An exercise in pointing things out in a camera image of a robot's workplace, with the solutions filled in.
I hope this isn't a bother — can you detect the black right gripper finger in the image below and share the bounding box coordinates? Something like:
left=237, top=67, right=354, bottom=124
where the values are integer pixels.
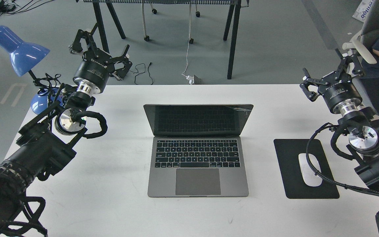
left=330, top=48, right=365, bottom=80
left=300, top=68, right=325, bottom=102

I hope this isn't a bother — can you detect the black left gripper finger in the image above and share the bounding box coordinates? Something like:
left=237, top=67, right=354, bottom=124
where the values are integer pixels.
left=69, top=23, right=99, bottom=55
left=108, top=44, right=132, bottom=81

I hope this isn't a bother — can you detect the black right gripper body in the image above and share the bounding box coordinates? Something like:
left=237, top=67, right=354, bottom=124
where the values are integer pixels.
left=322, top=76, right=362, bottom=114

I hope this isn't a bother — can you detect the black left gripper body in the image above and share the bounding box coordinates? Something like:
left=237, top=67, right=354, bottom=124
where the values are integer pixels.
left=73, top=49, right=115, bottom=93

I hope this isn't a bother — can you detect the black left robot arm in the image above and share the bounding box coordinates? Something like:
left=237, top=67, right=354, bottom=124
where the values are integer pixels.
left=0, top=24, right=132, bottom=237

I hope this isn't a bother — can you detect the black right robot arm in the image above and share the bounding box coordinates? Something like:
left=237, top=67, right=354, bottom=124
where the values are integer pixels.
left=300, top=49, right=379, bottom=197

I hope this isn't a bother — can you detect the black-legged background table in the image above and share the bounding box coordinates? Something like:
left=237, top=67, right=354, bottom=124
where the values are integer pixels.
left=85, top=0, right=242, bottom=80

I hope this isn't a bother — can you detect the blue desk lamp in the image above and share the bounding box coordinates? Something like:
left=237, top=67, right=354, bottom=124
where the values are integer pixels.
left=0, top=25, right=65, bottom=114

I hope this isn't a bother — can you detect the white printed bag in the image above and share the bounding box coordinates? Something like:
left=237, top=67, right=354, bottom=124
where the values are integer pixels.
left=352, top=0, right=373, bottom=23

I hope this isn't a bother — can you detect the grey office chair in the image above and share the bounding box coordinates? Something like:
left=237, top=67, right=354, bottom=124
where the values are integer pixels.
left=342, top=0, right=379, bottom=64

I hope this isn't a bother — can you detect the white power adapter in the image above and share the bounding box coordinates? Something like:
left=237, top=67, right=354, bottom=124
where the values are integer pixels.
left=186, top=75, right=203, bottom=85

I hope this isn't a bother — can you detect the black mouse pad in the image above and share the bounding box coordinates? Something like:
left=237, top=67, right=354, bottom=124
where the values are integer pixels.
left=273, top=139, right=340, bottom=198

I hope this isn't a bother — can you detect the white computer mouse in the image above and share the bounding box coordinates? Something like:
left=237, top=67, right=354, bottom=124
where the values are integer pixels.
left=298, top=153, right=322, bottom=187

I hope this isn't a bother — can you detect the grey open laptop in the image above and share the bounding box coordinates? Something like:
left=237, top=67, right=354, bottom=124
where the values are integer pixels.
left=143, top=104, right=254, bottom=198

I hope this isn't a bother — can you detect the white hanging cable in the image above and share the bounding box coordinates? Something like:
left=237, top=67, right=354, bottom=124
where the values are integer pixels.
left=181, top=3, right=192, bottom=79

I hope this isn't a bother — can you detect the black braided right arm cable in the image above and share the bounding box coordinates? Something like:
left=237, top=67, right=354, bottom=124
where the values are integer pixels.
left=306, top=122, right=379, bottom=204

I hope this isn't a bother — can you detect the black cable bundle on floor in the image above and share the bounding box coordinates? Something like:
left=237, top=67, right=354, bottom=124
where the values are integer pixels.
left=0, top=0, right=57, bottom=30

